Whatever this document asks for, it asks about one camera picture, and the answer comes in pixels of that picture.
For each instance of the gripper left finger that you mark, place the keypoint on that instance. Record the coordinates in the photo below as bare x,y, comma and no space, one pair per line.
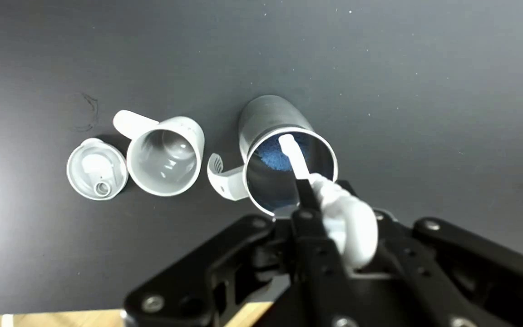
207,268

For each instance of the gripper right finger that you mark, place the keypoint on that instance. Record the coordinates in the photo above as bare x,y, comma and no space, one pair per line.
461,263

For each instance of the white round bottle lid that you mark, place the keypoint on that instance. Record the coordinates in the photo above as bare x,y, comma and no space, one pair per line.
93,170

